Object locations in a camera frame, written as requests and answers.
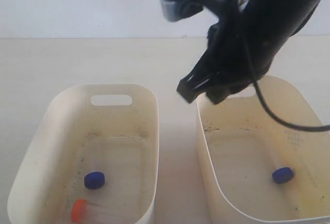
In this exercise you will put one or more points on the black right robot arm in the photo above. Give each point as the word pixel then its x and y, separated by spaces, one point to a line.
pixel 281 19

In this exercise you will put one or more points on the cream plastic bin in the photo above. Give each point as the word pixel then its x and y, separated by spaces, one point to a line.
pixel 240 146
pixel 87 128

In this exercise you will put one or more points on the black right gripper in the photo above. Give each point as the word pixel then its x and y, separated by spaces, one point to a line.
pixel 223 69

